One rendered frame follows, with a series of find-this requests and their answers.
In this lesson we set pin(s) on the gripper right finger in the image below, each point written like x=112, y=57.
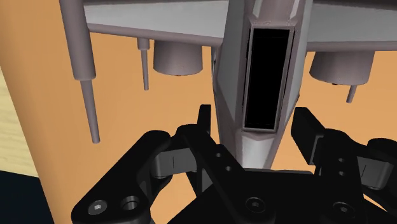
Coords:
x=333, y=149

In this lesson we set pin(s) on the orange table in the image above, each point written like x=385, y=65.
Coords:
x=130, y=108

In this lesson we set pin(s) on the grey toy spaceship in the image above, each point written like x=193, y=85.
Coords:
x=229, y=77

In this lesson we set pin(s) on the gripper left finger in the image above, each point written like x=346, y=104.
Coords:
x=124, y=180

